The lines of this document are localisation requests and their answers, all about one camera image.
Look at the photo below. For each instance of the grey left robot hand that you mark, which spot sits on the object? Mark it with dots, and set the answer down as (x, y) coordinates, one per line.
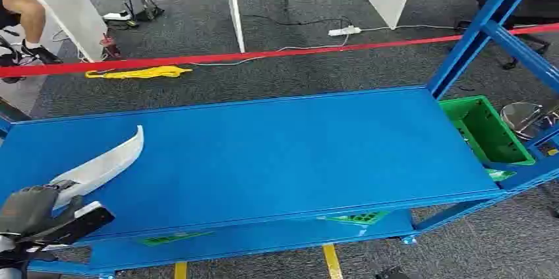
(30, 213)

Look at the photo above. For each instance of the white curved plastic part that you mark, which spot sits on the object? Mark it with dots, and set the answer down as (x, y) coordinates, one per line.
(109, 161)

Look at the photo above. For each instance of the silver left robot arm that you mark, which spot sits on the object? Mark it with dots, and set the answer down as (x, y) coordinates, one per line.
(11, 259)

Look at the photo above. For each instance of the black office chair base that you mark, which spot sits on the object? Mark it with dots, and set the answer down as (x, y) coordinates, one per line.
(9, 60)

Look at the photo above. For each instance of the yellow floor tape strip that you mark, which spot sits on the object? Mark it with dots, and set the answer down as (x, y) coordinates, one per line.
(180, 270)
(332, 261)

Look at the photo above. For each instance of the yellow folded umbrella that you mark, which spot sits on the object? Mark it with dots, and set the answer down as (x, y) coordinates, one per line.
(139, 72)

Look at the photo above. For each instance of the red object under desk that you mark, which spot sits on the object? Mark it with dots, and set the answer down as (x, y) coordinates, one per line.
(111, 46)

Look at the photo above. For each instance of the person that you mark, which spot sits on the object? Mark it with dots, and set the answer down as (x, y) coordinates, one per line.
(28, 15)

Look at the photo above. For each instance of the white power strip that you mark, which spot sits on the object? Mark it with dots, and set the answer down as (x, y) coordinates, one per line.
(115, 16)
(345, 31)

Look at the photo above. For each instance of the blue metal shelf rack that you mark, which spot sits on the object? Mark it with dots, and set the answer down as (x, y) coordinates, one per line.
(262, 150)

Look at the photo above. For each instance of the red barrier tape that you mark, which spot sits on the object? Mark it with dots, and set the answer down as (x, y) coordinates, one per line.
(262, 55)

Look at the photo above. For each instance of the green plastic crate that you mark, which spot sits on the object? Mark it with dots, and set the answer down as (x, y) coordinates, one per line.
(358, 218)
(489, 130)

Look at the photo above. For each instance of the round steel stool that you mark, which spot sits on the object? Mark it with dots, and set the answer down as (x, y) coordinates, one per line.
(522, 117)

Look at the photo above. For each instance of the black office chair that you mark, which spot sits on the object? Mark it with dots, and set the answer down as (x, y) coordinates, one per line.
(533, 6)

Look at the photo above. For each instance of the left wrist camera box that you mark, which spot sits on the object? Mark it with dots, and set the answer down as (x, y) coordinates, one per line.
(91, 220)

